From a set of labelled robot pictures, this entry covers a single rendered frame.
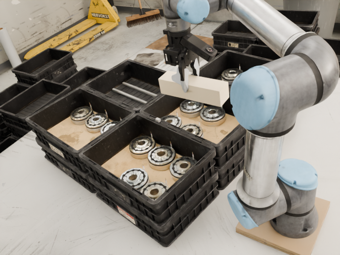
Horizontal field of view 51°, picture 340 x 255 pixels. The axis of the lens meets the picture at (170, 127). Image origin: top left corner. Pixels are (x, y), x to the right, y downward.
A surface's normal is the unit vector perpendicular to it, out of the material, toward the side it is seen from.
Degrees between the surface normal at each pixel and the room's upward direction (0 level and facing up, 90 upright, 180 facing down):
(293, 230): 73
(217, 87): 0
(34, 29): 90
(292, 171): 7
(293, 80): 42
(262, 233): 1
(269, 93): 53
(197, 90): 90
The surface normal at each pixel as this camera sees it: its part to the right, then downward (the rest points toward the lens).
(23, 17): 0.82, 0.24
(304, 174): -0.04, -0.81
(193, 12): 0.38, 0.52
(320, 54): 0.10, -0.66
